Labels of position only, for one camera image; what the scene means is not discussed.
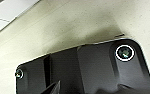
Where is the white drawer unit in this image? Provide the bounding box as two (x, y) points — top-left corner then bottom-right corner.
(0, 0), (41, 38)

